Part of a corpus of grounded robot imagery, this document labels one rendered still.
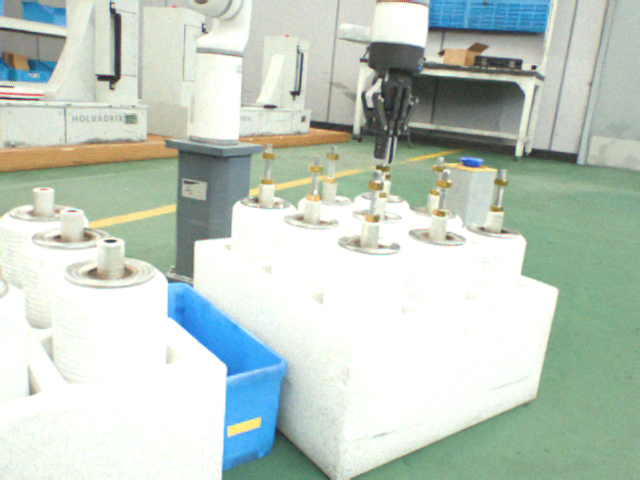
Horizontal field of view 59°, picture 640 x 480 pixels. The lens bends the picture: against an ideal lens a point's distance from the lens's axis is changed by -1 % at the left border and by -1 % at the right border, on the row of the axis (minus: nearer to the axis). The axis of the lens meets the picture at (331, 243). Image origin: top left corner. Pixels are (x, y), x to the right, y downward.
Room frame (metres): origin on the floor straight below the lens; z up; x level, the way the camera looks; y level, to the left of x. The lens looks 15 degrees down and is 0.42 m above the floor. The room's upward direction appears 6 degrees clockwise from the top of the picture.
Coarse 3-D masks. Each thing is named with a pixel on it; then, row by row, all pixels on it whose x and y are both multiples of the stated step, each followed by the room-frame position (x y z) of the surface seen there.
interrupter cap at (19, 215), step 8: (16, 208) 0.64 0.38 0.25; (24, 208) 0.65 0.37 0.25; (32, 208) 0.65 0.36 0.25; (56, 208) 0.67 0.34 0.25; (64, 208) 0.67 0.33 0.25; (72, 208) 0.67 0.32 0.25; (16, 216) 0.61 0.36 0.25; (24, 216) 0.61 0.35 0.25; (32, 216) 0.62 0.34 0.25; (40, 216) 0.62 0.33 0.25; (48, 216) 0.62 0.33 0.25; (56, 216) 0.63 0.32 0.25
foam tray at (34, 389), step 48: (48, 336) 0.47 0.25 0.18; (48, 384) 0.39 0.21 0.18; (96, 384) 0.40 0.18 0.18; (144, 384) 0.41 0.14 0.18; (192, 384) 0.43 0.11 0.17; (0, 432) 0.34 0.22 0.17; (48, 432) 0.36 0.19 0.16; (96, 432) 0.38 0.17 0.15; (144, 432) 0.40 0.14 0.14; (192, 432) 0.43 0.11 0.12
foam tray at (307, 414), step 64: (256, 320) 0.69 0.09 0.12; (320, 320) 0.58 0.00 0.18; (384, 320) 0.59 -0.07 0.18; (448, 320) 0.63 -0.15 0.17; (512, 320) 0.71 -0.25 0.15; (320, 384) 0.57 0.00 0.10; (384, 384) 0.57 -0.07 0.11; (448, 384) 0.64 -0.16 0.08; (512, 384) 0.73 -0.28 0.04; (320, 448) 0.56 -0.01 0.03; (384, 448) 0.58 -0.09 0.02
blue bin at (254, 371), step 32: (192, 288) 0.79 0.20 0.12; (192, 320) 0.78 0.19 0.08; (224, 320) 0.70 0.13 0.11; (224, 352) 0.69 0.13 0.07; (256, 352) 0.63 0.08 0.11; (256, 384) 0.56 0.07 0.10; (224, 416) 0.54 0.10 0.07; (256, 416) 0.56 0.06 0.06; (224, 448) 0.54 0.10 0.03; (256, 448) 0.57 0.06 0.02
